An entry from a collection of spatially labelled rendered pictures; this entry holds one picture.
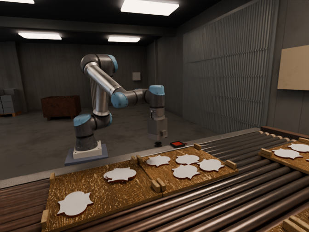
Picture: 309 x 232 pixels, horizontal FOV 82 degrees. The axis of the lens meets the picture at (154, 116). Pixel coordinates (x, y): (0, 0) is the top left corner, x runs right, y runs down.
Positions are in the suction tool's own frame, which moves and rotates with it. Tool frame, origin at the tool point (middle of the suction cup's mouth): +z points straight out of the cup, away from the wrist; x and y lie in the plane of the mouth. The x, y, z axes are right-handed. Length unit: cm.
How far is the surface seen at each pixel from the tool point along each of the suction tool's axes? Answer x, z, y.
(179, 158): -7.8, 8.2, 8.7
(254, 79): 26, -27, 306
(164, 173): -9.8, 9.2, -7.3
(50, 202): 11, 9, -50
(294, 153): -55, 8, 53
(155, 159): 2.4, 8.2, 0.0
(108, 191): -1.0, 9.2, -32.6
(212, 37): 139, -127, 371
